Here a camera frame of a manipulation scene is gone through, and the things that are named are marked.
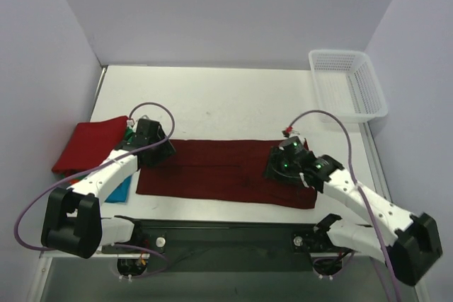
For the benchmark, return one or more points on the dark red t shirt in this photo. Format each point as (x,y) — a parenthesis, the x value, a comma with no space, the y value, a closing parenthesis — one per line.
(222,170)

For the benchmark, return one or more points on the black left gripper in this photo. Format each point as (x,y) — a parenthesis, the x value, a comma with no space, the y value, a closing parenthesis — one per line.
(164,150)

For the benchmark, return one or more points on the folded green t shirt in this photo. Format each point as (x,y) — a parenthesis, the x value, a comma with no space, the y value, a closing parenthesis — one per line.
(129,136)

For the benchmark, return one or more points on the white plastic basket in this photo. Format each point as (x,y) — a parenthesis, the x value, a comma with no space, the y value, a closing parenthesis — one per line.
(345,84)

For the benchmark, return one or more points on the aluminium rail frame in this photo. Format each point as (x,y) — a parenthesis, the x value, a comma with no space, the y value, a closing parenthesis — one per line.
(44,266)

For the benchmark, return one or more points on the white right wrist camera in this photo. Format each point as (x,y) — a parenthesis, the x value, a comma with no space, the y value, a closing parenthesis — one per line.
(291,132)

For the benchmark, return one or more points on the folded blue t shirt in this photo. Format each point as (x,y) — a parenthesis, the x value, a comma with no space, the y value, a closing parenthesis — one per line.
(120,194)

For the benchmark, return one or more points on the folded red t shirt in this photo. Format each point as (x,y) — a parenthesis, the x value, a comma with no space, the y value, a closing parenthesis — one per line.
(107,127)

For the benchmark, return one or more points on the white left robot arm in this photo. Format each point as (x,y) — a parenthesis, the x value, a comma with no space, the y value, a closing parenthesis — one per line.
(73,222)

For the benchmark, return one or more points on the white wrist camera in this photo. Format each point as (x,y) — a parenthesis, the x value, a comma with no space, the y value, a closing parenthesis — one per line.
(291,132)
(133,124)

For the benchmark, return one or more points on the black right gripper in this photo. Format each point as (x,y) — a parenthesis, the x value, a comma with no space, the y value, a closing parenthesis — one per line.
(274,169)

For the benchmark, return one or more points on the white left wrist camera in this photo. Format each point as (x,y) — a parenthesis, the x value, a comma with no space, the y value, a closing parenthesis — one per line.
(133,124)

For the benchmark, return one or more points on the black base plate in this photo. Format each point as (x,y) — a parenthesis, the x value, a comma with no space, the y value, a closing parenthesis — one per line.
(201,246)

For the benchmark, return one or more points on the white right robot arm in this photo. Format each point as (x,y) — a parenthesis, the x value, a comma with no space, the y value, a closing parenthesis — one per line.
(408,244)

